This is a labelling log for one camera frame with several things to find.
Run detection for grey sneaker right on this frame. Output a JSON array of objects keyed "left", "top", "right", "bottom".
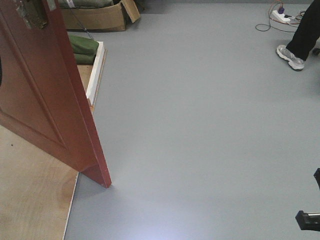
[{"left": 276, "top": 44, "right": 305, "bottom": 72}]

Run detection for green sandbag bottom stacked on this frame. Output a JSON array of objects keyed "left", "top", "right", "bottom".
[{"left": 73, "top": 53, "right": 96, "bottom": 65}]

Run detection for black robot part lower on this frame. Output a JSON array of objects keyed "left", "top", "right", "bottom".
[{"left": 295, "top": 210, "right": 320, "bottom": 232}]

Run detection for black robot part upper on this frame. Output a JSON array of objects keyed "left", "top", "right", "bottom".
[{"left": 313, "top": 168, "right": 320, "bottom": 188}]

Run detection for plywood door base platform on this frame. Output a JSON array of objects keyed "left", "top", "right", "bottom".
[{"left": 0, "top": 48, "right": 108, "bottom": 240}]

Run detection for white power strip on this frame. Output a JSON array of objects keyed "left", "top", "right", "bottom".
[{"left": 271, "top": 10, "right": 291, "bottom": 24}]

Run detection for person right leg black trousers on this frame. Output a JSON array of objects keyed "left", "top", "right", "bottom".
[{"left": 286, "top": 0, "right": 320, "bottom": 61}]

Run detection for open cardboard box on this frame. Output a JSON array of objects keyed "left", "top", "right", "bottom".
[{"left": 60, "top": 0, "right": 141, "bottom": 32}]

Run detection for brown wooden door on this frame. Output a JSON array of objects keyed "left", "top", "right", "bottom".
[{"left": 0, "top": 0, "right": 112, "bottom": 188}]

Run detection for brass door lock plate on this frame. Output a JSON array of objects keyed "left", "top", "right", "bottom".
[{"left": 16, "top": 0, "right": 48, "bottom": 30}]

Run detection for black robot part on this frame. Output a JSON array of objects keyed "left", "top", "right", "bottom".
[
  {"left": 295, "top": 210, "right": 320, "bottom": 232},
  {"left": 313, "top": 168, "right": 320, "bottom": 188}
]

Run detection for purple plug adapter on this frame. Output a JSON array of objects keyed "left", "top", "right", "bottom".
[{"left": 277, "top": 7, "right": 285, "bottom": 15}]

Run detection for green sandbag top stacked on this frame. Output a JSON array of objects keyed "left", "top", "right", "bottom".
[{"left": 68, "top": 35, "right": 99, "bottom": 55}]

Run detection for white edge rail far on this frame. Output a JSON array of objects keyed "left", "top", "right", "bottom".
[{"left": 86, "top": 41, "right": 107, "bottom": 107}]

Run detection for green sandbag stacked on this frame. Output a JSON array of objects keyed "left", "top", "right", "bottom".
[
  {"left": 73, "top": 53, "right": 96, "bottom": 65},
  {"left": 68, "top": 35, "right": 99, "bottom": 55}
]

